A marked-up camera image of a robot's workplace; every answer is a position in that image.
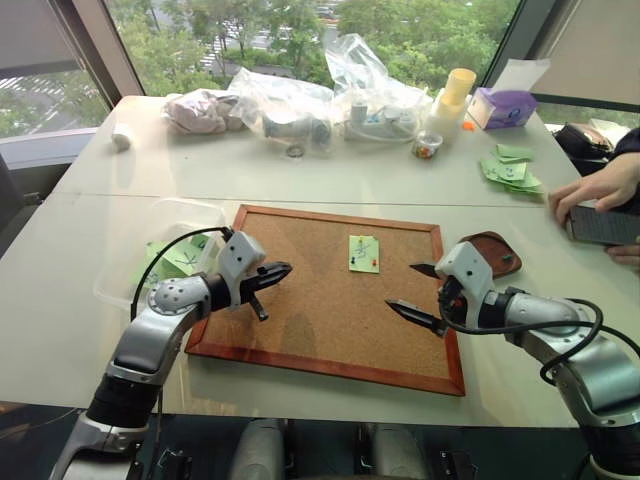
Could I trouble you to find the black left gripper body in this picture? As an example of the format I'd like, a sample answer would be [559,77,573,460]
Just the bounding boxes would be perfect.
[238,267,267,304]

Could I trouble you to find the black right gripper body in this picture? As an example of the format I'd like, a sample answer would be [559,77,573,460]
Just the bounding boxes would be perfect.
[437,275,466,331]

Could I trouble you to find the wood-framed cork board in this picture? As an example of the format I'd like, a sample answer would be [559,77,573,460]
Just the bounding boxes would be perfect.
[184,203,467,397]

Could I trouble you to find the green paper note with writing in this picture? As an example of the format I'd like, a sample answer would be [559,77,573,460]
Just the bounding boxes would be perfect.
[348,233,381,275]

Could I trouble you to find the small cup of coloured pins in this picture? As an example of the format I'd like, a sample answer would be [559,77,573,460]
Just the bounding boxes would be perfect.
[411,130,444,161]

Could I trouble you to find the person's bare hand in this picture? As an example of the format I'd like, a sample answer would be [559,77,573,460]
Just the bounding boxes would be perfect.
[604,242,640,271]
[547,154,640,229]

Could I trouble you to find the clear plastic container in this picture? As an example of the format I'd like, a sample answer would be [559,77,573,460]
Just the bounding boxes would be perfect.
[93,197,227,314]

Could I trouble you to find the grey rounded shape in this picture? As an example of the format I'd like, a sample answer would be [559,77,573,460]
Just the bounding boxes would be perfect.
[233,418,287,480]
[372,423,422,480]

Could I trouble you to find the dark smartphone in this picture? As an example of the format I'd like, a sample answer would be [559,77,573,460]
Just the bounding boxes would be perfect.
[567,203,640,246]

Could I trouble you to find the clear plastic bag with parts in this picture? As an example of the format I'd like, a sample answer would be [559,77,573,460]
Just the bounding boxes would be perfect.
[227,67,335,154]

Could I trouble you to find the purple tissue box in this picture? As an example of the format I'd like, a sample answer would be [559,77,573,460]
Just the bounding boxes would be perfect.
[467,87,539,131]

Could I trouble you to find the pale yellow cup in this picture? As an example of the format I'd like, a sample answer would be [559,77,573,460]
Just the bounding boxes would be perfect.
[442,68,477,107]

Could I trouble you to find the black bag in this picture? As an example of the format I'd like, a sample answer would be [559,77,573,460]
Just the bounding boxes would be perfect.
[552,122,614,176]

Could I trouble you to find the small white roll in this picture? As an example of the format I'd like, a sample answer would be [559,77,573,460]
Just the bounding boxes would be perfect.
[110,122,133,152]

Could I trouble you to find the large clear plastic bag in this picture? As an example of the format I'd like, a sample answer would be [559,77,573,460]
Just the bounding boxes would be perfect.
[324,33,434,145]

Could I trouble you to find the white tissue sheet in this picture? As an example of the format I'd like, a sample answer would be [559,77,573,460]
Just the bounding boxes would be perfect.
[492,58,551,94]

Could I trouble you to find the person's dark sleeve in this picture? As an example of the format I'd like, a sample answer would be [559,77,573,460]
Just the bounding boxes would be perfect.
[612,127,640,166]

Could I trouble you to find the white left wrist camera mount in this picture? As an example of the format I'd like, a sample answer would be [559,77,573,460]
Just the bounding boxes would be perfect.
[215,230,267,301]

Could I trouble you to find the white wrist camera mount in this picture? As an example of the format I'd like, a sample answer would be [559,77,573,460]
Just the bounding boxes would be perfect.
[215,230,267,301]
[434,241,497,326]

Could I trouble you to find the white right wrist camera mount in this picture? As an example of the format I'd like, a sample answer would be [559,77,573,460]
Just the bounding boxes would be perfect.
[434,241,497,326]

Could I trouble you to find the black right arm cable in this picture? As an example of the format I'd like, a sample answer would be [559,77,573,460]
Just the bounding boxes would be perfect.
[437,294,640,386]

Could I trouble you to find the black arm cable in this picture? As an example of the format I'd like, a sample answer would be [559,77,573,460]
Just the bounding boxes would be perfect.
[128,226,235,321]
[437,294,640,386]

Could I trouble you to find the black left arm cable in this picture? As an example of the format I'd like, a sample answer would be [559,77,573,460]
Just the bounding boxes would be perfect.
[128,226,235,321]

